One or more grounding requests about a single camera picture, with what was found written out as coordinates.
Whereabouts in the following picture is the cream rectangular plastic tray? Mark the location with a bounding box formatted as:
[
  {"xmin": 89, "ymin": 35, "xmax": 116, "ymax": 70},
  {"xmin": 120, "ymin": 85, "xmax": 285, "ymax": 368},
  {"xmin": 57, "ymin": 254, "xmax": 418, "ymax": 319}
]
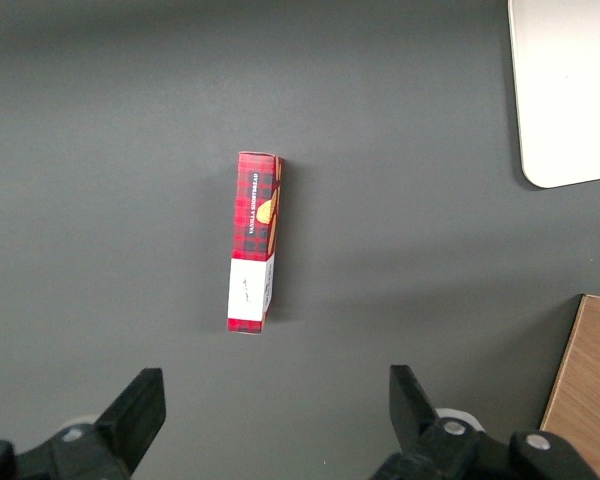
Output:
[{"xmin": 507, "ymin": 0, "xmax": 600, "ymax": 190}]

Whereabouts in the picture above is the red tartan shortbread cookie box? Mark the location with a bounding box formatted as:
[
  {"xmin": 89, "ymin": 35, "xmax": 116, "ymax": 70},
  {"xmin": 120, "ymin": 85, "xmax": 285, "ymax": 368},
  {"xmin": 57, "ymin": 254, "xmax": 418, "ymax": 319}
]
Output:
[{"xmin": 226, "ymin": 150, "xmax": 285, "ymax": 335}]

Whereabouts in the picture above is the wooden two-drawer cabinet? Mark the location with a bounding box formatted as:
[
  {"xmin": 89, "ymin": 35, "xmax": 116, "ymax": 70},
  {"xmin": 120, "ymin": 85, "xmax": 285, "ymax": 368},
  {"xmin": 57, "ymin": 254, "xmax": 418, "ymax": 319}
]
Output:
[{"xmin": 539, "ymin": 293, "xmax": 600, "ymax": 480}]

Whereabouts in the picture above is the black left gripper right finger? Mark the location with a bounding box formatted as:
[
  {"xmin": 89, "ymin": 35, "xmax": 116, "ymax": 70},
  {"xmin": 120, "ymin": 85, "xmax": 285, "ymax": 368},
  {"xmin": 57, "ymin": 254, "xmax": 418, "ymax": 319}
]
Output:
[{"xmin": 369, "ymin": 364, "xmax": 600, "ymax": 480}]

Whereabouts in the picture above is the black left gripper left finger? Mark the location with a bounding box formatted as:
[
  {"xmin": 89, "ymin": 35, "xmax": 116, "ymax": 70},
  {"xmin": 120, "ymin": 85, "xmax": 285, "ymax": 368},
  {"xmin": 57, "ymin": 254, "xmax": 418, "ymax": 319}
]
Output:
[{"xmin": 0, "ymin": 367, "xmax": 168, "ymax": 480}]

